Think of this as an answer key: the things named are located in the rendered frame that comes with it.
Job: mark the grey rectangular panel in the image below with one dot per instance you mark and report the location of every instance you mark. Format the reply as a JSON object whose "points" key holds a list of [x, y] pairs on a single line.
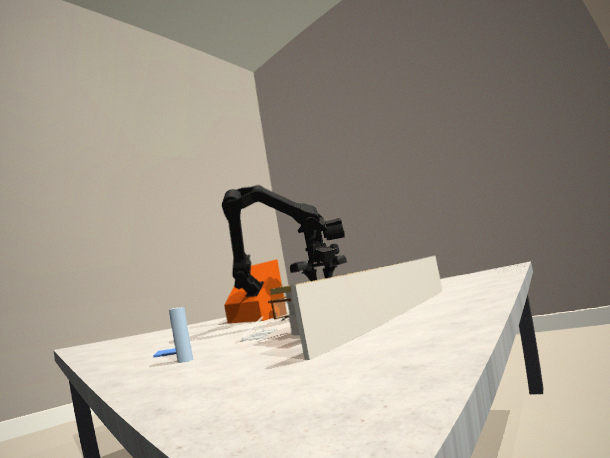
{"points": [[335, 311]]}

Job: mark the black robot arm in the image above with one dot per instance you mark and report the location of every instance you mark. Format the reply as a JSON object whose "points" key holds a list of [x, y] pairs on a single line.
{"points": [[312, 223]]}

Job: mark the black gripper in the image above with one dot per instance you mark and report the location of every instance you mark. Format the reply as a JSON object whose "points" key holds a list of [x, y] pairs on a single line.
{"points": [[308, 268]]}

